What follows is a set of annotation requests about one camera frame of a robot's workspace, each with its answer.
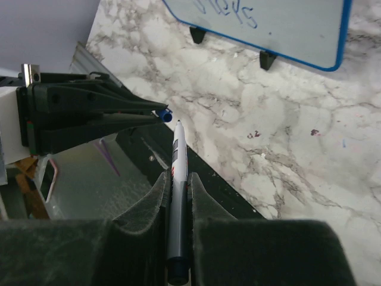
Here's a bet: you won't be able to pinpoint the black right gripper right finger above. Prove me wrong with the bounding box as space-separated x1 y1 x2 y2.
188 173 355 285

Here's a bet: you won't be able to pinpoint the blue marker cap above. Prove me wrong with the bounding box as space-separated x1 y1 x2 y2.
152 108 173 123

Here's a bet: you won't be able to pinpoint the white whiteboard marker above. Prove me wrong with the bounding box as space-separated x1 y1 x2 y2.
167 120 189 285

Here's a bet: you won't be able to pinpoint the blue framed small whiteboard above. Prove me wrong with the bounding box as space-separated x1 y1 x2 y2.
164 0 352 72

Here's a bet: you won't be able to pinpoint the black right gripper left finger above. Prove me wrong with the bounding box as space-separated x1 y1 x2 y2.
1 173 167 285

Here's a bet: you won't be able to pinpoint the aluminium table edge frame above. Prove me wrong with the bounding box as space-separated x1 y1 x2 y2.
69 42 127 89

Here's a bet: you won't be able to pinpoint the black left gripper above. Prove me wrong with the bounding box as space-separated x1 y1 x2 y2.
16 82 168 155

